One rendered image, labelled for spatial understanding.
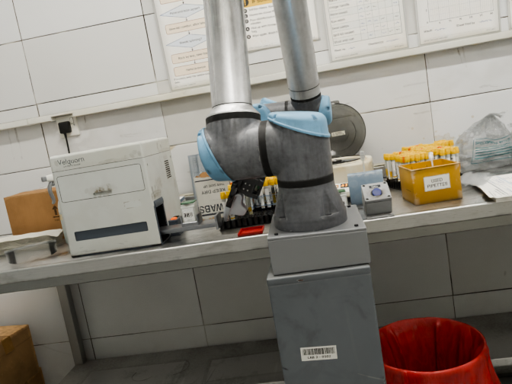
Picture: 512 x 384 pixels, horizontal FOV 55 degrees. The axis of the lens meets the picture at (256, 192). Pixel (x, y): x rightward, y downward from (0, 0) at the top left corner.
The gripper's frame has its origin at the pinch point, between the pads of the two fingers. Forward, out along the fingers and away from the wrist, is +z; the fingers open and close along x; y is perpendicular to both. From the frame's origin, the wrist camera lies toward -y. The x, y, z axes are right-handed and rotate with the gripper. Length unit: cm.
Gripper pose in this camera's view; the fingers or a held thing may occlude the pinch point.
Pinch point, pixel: (224, 216)
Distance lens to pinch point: 141.2
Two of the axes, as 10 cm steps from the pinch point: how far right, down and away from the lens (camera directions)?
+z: -3.4, 9.2, 1.8
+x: 1.0, -1.6, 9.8
